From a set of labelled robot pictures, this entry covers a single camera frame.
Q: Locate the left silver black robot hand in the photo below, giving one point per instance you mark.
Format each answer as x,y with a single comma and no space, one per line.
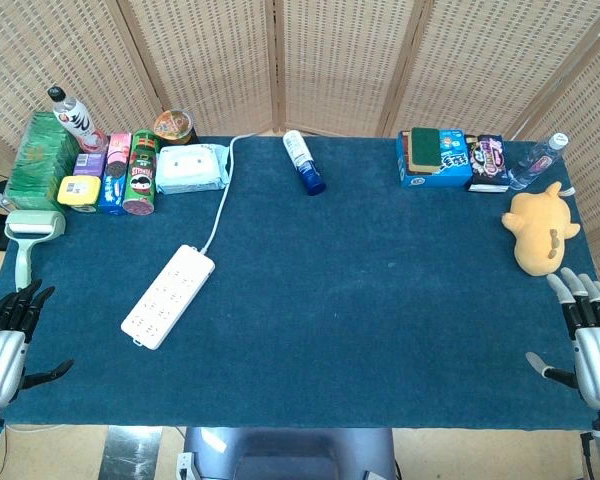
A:
0,365

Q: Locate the white power strip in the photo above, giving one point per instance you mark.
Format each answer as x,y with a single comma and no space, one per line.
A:
167,297

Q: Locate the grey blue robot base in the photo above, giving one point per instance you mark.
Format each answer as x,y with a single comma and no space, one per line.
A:
285,455

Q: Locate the pale green lint roller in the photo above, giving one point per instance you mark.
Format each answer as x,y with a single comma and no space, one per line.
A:
35,222

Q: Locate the yellow plush toy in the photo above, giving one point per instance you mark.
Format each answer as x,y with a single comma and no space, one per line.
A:
537,225

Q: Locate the shiny metal plate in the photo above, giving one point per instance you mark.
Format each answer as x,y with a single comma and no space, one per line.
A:
130,455

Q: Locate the yellow tin box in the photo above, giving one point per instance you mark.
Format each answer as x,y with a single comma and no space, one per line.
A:
79,190

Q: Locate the green packet box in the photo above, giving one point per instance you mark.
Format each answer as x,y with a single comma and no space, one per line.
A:
37,160

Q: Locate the clear water bottle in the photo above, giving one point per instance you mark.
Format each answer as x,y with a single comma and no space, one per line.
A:
535,162

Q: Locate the pink and blue cookie box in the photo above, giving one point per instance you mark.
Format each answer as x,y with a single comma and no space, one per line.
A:
114,185

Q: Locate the purple small box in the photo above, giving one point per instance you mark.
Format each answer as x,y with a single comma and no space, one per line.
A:
89,164

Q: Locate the green Pringles can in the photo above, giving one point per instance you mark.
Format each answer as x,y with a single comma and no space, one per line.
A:
141,180

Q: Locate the dark snack package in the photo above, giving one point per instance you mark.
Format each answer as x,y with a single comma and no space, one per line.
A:
487,160

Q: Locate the pink plastic cup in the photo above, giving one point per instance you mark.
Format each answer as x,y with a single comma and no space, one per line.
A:
94,142

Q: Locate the white bottle with black cap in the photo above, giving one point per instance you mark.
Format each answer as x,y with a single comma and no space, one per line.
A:
75,120

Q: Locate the light blue wet wipes pack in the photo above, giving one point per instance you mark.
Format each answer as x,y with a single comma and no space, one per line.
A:
190,169

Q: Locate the blue table mat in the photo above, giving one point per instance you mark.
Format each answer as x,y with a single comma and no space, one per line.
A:
330,300

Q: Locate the green scouring sponge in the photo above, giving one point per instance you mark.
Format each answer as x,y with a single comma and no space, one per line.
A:
425,146

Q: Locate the instant noodle cup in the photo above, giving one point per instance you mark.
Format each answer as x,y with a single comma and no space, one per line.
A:
174,126

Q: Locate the white and blue spray bottle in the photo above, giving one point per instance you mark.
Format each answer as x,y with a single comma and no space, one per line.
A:
302,160

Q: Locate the woven bamboo folding screen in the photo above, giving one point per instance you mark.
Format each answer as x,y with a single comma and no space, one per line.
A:
340,60

